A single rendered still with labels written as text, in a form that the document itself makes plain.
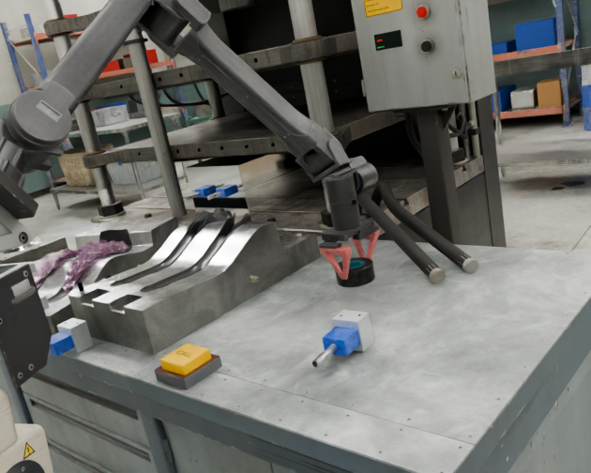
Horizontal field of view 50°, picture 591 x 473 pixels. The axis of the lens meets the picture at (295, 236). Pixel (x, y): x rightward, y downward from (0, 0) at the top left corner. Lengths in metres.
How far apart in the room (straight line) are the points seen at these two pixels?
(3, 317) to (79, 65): 0.39
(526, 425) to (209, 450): 0.54
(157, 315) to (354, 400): 0.44
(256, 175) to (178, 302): 0.96
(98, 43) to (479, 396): 0.76
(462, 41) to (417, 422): 1.01
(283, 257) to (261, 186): 0.74
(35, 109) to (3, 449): 0.49
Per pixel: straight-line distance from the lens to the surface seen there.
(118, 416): 1.43
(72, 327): 1.31
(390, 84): 1.72
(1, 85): 9.36
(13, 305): 1.04
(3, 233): 0.88
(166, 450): 1.31
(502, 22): 7.84
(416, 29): 1.66
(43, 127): 0.91
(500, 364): 0.96
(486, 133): 2.43
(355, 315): 1.03
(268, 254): 1.37
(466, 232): 2.30
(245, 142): 2.01
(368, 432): 0.85
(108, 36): 1.08
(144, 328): 1.19
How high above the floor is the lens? 1.28
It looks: 16 degrees down
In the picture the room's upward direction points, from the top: 12 degrees counter-clockwise
